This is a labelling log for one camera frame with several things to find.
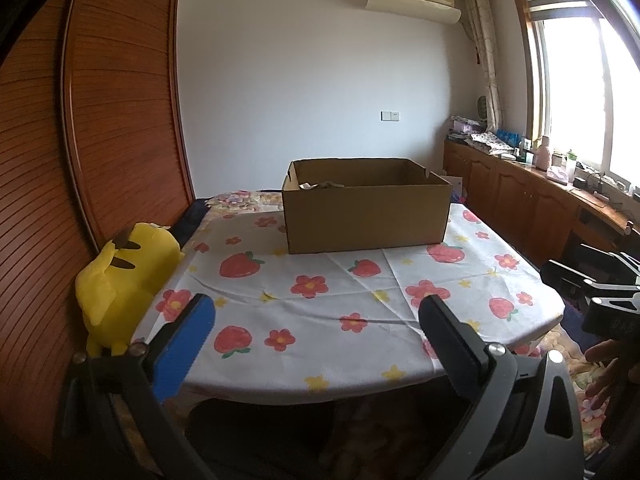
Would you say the wooden wardrobe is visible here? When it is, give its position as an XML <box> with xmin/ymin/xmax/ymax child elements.
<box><xmin>0</xmin><ymin>0</ymin><xmax>197</xmax><ymax>461</ymax></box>

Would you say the person's right hand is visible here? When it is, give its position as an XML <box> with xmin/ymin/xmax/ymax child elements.
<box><xmin>584</xmin><ymin>339</ymin><xmax>628</xmax><ymax>413</ymax></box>

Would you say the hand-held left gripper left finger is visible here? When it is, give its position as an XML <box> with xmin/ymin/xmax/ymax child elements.
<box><xmin>54</xmin><ymin>294</ymin><xmax>217</xmax><ymax>480</ymax></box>

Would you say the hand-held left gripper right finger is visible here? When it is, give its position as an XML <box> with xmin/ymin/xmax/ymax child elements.
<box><xmin>410</xmin><ymin>294</ymin><xmax>586</xmax><ymax>480</ymax></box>

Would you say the patterned curtain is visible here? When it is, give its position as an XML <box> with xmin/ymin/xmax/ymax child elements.
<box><xmin>460</xmin><ymin>0</ymin><xmax>503</xmax><ymax>131</ymax></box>

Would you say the strawberry flower tablecloth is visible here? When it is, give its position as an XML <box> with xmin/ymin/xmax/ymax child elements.
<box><xmin>132</xmin><ymin>202</ymin><xmax>566</xmax><ymax>406</ymax></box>

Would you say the wooden cabinet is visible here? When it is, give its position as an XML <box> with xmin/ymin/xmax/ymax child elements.
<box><xmin>442</xmin><ymin>139</ymin><xmax>640</xmax><ymax>271</ymax></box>

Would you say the dark blue cloth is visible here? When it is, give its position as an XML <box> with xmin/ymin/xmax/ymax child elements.
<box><xmin>177</xmin><ymin>199</ymin><xmax>211</xmax><ymax>246</ymax></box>

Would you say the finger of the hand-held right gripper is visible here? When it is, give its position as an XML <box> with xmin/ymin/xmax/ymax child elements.
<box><xmin>540</xmin><ymin>259</ymin><xmax>601</xmax><ymax>311</ymax></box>
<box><xmin>580</xmin><ymin>244</ymin><xmax>640</xmax><ymax>286</ymax></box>

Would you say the brown cardboard box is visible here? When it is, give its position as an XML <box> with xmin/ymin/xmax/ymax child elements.
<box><xmin>281</xmin><ymin>158</ymin><xmax>453</xmax><ymax>255</ymax></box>

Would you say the floral bed sheet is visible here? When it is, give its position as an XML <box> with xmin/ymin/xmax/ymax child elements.
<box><xmin>207</xmin><ymin>190</ymin><xmax>626</xmax><ymax>461</ymax></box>

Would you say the window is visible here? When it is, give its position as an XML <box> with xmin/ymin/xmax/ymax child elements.
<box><xmin>510</xmin><ymin>0</ymin><xmax>640</xmax><ymax>186</ymax></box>

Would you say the black device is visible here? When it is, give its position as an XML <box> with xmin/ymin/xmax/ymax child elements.
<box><xmin>572</xmin><ymin>172</ymin><xmax>613</xmax><ymax>196</ymax></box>

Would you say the folded patterned cloth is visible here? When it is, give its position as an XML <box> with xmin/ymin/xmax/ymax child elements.
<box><xmin>467</xmin><ymin>131</ymin><xmax>516</xmax><ymax>156</ymax></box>

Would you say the stack of boxes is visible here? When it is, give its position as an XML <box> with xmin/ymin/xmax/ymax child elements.
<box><xmin>450</xmin><ymin>116</ymin><xmax>483</xmax><ymax>141</ymax></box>

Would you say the yellow plush toy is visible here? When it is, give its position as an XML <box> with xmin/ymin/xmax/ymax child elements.
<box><xmin>75</xmin><ymin>222</ymin><xmax>185</xmax><ymax>358</ymax></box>

